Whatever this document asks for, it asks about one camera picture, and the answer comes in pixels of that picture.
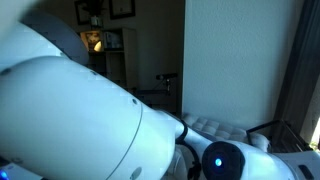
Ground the dark potted plant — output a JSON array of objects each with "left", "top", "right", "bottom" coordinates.
[{"left": 84, "top": 0, "right": 105, "bottom": 28}]

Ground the lit framed photo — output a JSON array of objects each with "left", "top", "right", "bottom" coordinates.
[{"left": 79, "top": 30, "right": 104, "bottom": 53}]

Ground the row of shelf books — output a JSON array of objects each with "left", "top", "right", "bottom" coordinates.
[{"left": 103, "top": 30, "right": 124, "bottom": 51}]

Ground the white tufted seat cushion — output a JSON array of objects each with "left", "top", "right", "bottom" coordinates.
[{"left": 181, "top": 114, "right": 271, "bottom": 154}]

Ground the dark framed wall picture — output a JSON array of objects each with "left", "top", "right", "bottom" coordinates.
[
  {"left": 108, "top": 0, "right": 137, "bottom": 20},
  {"left": 73, "top": 0, "right": 92, "bottom": 26}
]

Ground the black camera stand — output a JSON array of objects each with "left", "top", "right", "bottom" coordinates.
[{"left": 132, "top": 72, "right": 179, "bottom": 114}]

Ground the dark window frame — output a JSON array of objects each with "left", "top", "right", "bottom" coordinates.
[{"left": 269, "top": 0, "right": 320, "bottom": 151}]

